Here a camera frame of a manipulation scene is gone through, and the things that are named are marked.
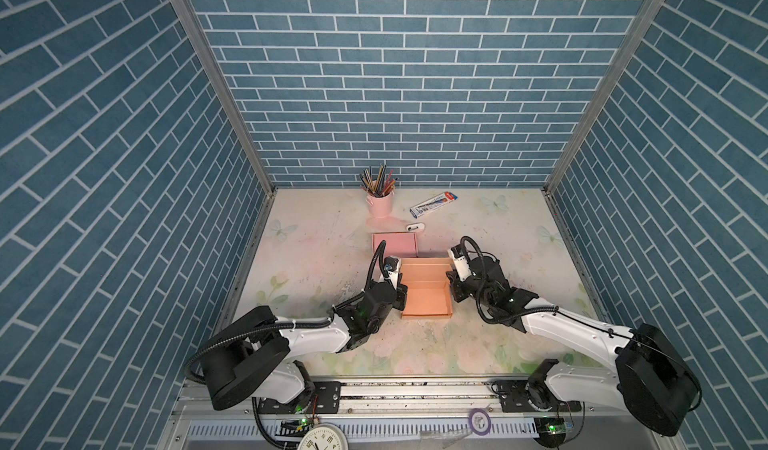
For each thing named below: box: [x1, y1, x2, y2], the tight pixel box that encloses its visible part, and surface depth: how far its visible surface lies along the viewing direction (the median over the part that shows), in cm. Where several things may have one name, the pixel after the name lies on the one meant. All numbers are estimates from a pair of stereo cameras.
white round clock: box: [297, 423, 349, 450], surface depth 67 cm
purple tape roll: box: [468, 408, 492, 436], surface depth 72 cm
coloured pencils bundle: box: [359, 163, 399, 198], surface depth 109 cm
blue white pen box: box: [409, 191, 459, 218], surface depth 118 cm
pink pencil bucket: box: [365, 192, 393, 219], surface depth 113 cm
